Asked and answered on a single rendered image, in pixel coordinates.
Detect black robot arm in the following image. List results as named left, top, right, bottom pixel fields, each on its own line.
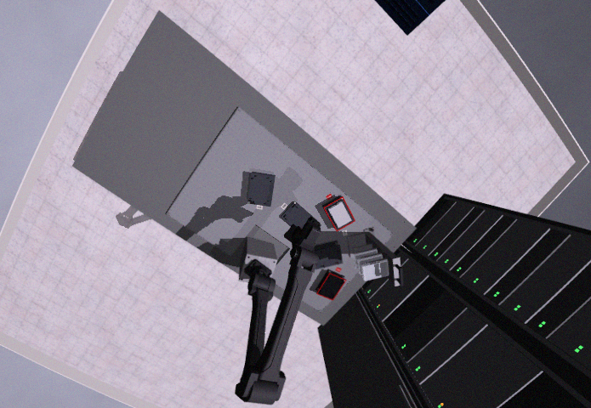
left=235, top=217, right=321, bottom=405

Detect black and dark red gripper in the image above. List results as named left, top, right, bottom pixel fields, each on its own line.
left=284, top=224, right=300, bottom=242

